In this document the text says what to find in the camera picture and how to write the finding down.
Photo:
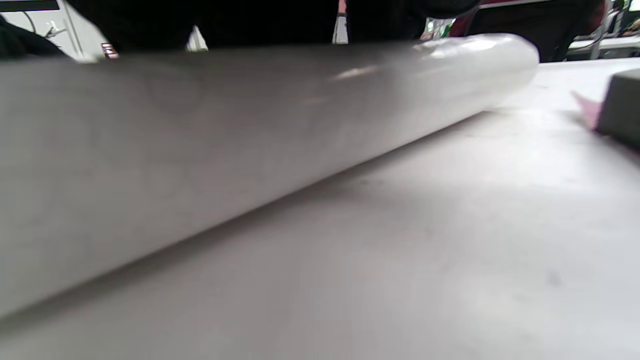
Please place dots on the person's right hand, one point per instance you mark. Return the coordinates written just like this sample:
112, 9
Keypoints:
260, 20

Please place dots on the narrow white poster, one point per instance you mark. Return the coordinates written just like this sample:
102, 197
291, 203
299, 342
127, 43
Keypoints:
250, 150

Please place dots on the white paper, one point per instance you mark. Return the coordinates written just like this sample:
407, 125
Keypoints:
587, 110

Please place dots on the dark wooden paperweight bar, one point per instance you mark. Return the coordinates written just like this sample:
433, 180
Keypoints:
622, 107

